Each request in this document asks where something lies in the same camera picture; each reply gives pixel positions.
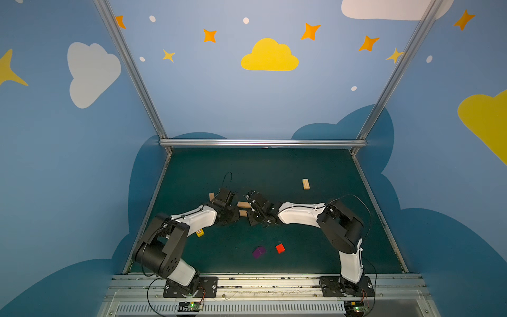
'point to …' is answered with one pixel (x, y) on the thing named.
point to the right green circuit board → (354, 308)
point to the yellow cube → (200, 232)
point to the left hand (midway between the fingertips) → (240, 216)
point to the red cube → (280, 248)
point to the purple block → (258, 251)
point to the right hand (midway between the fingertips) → (250, 214)
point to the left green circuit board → (189, 306)
